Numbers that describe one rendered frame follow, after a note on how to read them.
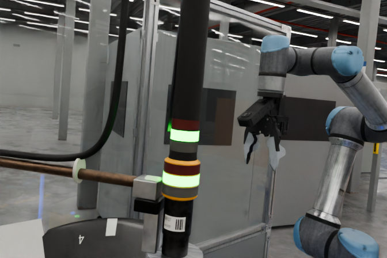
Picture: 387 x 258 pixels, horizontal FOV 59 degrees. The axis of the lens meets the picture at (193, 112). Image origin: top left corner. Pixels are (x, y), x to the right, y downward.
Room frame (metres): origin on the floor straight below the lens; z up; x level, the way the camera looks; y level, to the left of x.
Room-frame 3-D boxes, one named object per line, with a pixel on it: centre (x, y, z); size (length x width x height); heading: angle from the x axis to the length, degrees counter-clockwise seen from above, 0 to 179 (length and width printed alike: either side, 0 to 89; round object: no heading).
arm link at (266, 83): (0.95, -0.21, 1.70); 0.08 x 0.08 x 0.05
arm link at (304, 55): (0.99, -0.30, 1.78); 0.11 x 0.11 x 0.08; 37
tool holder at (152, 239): (0.41, 0.02, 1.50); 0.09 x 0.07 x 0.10; 78
